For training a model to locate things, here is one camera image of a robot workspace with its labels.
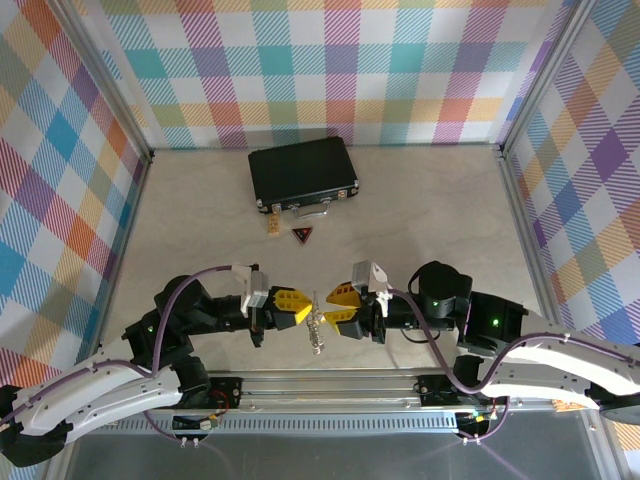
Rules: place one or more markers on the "aluminium frame post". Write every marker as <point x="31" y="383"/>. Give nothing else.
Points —
<point x="115" y="100"/>
<point x="542" y="75"/>

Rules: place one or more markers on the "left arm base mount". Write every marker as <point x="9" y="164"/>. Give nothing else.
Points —
<point x="225" y="392"/>

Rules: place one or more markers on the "right small circuit board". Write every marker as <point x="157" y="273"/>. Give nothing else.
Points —
<point x="475" y="422"/>

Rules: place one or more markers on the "left aluminium frame post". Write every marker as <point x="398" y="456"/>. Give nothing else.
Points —
<point x="115" y="100"/>

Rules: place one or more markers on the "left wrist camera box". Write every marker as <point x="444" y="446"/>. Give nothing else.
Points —
<point x="257" y="292"/>

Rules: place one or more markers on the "left small circuit board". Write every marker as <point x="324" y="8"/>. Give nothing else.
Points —
<point x="197" y="424"/>

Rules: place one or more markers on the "small circuit board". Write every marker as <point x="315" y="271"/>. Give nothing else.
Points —
<point x="197" y="424"/>
<point x="475" y="422"/>

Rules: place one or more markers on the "left aluminium side rail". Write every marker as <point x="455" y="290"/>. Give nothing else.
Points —
<point x="125" y="250"/>

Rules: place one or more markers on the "aluminium frame rail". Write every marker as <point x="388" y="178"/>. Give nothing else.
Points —
<point x="325" y="395"/>

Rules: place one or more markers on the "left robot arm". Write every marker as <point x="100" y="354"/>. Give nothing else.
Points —
<point x="100" y="395"/>

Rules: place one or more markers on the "black briefcase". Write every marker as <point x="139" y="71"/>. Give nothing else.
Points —
<point x="300" y="170"/>

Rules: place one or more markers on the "small orange card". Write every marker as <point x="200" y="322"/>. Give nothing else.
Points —
<point x="570" y="406"/>

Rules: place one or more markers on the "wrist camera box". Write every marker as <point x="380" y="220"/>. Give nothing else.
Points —
<point x="362" y="275"/>
<point x="257" y="292"/>

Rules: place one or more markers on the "right aluminium side rail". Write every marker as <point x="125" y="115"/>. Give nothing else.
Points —
<point x="530" y="250"/>

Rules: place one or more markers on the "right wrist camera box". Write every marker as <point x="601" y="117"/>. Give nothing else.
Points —
<point x="362" y="275"/>

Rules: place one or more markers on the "small wooden tag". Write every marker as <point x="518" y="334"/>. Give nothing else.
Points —
<point x="273" y="226"/>

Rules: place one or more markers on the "grey metal panel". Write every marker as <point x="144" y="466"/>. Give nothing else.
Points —
<point x="325" y="460"/>

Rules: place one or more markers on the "black triangular badge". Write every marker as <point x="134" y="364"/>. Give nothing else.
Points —
<point x="302" y="234"/>

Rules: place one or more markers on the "aluminium side rail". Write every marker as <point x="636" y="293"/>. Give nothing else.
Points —
<point x="530" y="250"/>
<point x="125" y="250"/>

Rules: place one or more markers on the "right aluminium frame post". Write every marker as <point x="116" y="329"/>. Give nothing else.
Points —
<point x="542" y="75"/>

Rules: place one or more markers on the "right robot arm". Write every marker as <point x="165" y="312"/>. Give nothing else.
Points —
<point x="550" y="360"/>

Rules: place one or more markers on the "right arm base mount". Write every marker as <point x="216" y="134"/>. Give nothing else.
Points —
<point x="435" y="390"/>

